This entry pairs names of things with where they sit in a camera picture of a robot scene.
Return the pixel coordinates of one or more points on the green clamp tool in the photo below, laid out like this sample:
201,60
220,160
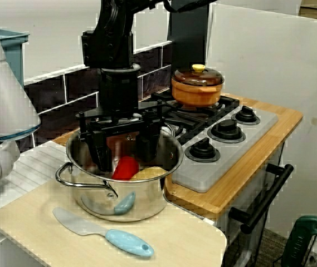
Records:
300,239

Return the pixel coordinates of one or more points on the orange toy casserole pot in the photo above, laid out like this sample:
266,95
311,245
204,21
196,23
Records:
194,96

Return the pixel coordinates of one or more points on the dark tile backsplash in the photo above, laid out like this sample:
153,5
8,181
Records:
49,94

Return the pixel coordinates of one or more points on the white foam board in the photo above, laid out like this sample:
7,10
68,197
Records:
272,69

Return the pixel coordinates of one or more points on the white toy kitchen cabinet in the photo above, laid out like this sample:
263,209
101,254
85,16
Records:
230,194

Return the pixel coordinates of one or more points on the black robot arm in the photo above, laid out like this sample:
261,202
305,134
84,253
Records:
108,44

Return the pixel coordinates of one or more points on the red toy pepper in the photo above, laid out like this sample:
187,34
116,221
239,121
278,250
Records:
124,169

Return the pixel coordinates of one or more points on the brown lid with yellow knob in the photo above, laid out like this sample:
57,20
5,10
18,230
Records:
197,76

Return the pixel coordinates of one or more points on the black burner grate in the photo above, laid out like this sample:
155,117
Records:
180,119
228,104

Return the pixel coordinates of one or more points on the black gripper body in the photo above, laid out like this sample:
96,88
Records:
119,91

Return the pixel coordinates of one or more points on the grey toy faucet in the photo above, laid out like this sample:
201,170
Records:
5,97

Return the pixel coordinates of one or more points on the grey toy stove top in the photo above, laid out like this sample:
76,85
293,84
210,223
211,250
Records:
202,178

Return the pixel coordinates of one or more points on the light wooden cutting board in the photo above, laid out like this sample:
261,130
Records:
175,239

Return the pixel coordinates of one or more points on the dark grey hood side panel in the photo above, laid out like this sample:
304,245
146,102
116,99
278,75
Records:
189,41

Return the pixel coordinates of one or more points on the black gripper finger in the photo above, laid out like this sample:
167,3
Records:
150,144
101,150

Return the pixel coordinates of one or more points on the stainless steel pot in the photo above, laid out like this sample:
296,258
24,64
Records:
136,200

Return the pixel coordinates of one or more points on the black stove knob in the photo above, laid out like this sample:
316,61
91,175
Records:
202,150
246,115
226,130

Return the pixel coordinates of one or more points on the bread loaf in pot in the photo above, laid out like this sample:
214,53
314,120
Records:
150,172

